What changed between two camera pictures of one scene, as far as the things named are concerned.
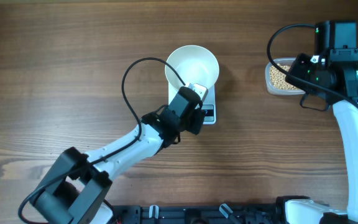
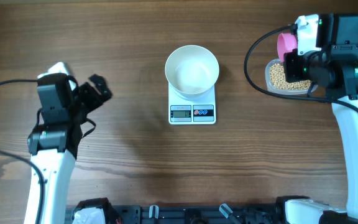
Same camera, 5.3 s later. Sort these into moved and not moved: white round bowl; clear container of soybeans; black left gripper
Moved: black left gripper
Not moved: clear container of soybeans; white round bowl
